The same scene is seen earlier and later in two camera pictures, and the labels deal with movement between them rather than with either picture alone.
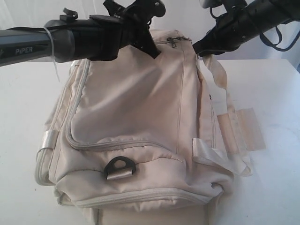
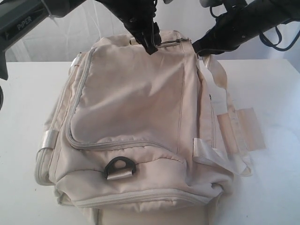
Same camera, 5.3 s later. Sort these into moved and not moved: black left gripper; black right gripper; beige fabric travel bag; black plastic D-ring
Moved: black left gripper
Not moved: beige fabric travel bag; black plastic D-ring; black right gripper
